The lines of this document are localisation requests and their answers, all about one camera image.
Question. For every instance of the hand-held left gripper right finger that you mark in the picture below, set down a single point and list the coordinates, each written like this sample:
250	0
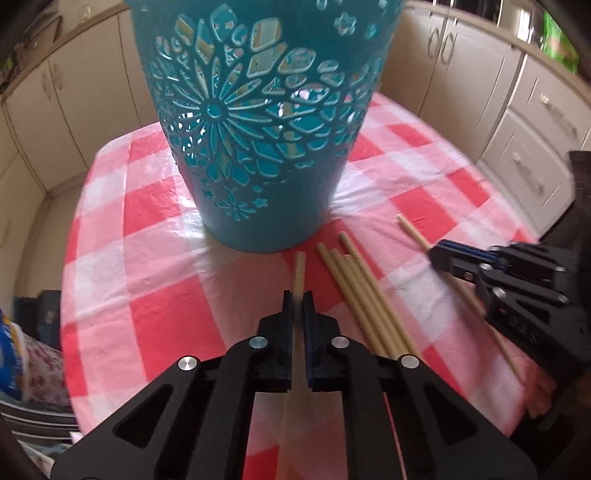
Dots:
309	323

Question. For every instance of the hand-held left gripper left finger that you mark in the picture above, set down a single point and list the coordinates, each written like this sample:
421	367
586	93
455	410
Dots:
288	318

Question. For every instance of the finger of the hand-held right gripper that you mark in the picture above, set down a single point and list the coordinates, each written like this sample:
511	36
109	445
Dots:
466	276
461	249

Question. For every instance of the long bamboo chopstick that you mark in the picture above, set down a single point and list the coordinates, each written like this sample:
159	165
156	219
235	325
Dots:
300	272
415	235

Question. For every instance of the row of bamboo chopsticks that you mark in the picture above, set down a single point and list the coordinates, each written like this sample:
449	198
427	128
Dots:
355	295

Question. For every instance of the teal cutout plastic bin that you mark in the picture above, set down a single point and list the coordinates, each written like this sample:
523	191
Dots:
258	230

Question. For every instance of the cream drawer cabinet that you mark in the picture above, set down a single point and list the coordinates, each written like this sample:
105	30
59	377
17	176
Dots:
531	152

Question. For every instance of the red white checked tablecloth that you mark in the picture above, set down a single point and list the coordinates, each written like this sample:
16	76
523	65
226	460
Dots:
152	286

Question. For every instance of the cream door cabinet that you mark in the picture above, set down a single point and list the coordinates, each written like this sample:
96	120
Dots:
92	92
466	78

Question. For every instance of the green food packet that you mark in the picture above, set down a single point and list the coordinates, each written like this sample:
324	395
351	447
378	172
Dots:
561	46

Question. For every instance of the floral waste bin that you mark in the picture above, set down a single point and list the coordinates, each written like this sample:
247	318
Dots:
44	374

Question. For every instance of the grey metal drying rack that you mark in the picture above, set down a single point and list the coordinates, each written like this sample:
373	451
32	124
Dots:
37	417

